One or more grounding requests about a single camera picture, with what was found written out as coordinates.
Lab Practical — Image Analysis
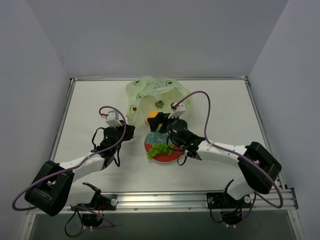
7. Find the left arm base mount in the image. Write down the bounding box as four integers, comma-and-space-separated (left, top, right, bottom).
70, 182, 118, 229

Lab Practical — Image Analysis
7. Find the green fake grape bunch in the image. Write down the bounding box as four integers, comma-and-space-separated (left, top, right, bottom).
147, 143, 173, 159

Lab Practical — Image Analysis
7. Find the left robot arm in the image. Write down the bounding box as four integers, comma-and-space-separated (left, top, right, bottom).
24, 125, 136, 217

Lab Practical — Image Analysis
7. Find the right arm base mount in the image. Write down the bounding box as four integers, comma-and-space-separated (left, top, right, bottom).
206, 192, 255, 229

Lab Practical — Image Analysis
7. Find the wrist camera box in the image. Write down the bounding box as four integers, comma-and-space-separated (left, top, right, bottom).
168, 102, 186, 119
105, 110, 122, 128

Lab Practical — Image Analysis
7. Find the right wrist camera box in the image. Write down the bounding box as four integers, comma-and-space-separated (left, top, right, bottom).
168, 102, 186, 119

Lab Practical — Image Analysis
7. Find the orange fake peach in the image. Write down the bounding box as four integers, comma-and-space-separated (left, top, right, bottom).
144, 110, 159, 126

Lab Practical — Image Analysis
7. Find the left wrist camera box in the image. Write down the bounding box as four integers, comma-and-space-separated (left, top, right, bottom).
105, 110, 122, 128

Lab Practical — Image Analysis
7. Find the light green plastic bag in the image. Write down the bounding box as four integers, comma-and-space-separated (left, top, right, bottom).
125, 76, 190, 128

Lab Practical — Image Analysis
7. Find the red and teal plate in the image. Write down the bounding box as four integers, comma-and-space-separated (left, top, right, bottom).
144, 131, 184, 164

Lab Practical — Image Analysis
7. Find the small green leafy fake fruit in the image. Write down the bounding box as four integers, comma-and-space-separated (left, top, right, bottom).
155, 100, 165, 109

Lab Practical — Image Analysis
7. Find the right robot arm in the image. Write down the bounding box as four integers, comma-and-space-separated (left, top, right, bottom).
146, 112, 282, 200

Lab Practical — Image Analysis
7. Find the aluminium front rail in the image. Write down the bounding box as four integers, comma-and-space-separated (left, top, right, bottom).
27, 188, 299, 213

